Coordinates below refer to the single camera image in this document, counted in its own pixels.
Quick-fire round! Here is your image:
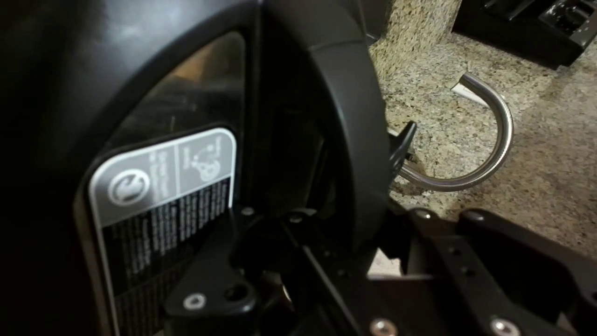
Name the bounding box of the black stove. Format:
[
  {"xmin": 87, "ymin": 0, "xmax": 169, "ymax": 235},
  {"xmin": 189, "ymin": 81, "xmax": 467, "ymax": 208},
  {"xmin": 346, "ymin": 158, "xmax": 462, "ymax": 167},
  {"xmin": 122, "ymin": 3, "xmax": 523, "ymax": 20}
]
[{"xmin": 452, "ymin": 0, "xmax": 597, "ymax": 67}]

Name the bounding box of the curved steel faucet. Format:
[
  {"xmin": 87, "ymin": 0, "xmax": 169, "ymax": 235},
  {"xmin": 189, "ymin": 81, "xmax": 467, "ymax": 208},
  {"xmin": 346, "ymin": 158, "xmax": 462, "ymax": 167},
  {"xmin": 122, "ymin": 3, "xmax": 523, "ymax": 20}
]
[{"xmin": 387, "ymin": 72, "xmax": 514, "ymax": 192}]

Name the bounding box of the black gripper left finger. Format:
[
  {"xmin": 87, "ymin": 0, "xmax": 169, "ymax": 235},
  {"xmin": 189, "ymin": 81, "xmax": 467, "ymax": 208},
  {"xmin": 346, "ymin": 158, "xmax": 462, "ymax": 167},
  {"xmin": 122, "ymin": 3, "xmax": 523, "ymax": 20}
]
[{"xmin": 161, "ymin": 208, "xmax": 372, "ymax": 336}]

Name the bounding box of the black cooker lid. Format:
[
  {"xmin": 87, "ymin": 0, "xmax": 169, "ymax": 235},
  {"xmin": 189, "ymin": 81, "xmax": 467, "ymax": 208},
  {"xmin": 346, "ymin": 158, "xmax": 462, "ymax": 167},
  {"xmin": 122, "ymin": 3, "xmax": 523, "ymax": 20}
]
[{"xmin": 0, "ymin": 0, "xmax": 391, "ymax": 336}]

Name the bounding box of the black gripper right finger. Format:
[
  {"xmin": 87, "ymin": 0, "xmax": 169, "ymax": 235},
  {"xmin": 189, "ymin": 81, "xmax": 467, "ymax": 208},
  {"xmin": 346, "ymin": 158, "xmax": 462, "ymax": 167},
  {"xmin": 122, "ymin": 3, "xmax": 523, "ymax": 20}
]
[{"xmin": 383, "ymin": 208, "xmax": 597, "ymax": 336}]

